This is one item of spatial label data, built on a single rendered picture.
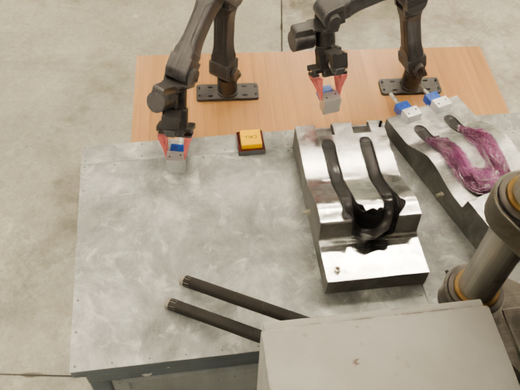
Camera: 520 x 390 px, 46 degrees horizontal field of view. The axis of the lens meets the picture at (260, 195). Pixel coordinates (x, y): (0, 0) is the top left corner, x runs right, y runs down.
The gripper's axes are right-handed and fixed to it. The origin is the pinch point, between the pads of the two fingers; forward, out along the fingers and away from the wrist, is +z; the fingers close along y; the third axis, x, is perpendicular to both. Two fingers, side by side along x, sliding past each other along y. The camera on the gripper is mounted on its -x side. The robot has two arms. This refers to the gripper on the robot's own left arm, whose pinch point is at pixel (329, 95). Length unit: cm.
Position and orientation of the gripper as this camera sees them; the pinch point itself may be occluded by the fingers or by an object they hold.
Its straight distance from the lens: 180.9
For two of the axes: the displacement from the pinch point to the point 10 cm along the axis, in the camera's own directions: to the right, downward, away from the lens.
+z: 1.3, 8.9, 4.4
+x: -2.6, -4.0, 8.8
